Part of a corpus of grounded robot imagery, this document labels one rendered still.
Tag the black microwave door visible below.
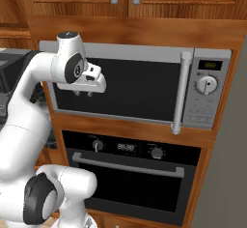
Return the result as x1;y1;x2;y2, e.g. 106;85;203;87
47;43;195;127

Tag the wooden appliance housing cabinet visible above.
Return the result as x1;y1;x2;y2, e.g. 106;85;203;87
26;14;247;228

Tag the black oven knob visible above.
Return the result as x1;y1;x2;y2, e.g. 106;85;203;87
92;138;105;153

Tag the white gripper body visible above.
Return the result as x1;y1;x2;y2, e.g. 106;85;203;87
56;72;107;95

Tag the silver microwave oven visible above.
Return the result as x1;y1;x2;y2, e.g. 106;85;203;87
38;40;233;131

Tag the silver oven door handle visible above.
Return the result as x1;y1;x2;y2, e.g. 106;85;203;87
71;152;186;179

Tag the black oven door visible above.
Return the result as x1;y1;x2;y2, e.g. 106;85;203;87
66;154;197;228

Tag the silver microwave door handle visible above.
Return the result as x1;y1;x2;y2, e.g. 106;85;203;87
170;50;194;135

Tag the grey oven knob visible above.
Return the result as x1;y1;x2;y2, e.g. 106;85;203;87
150;146;165;160

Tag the white microwave dial knob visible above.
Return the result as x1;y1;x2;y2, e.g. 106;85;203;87
196;75;219;97

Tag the black built-in oven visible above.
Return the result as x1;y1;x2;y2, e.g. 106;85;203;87
61;128;203;228

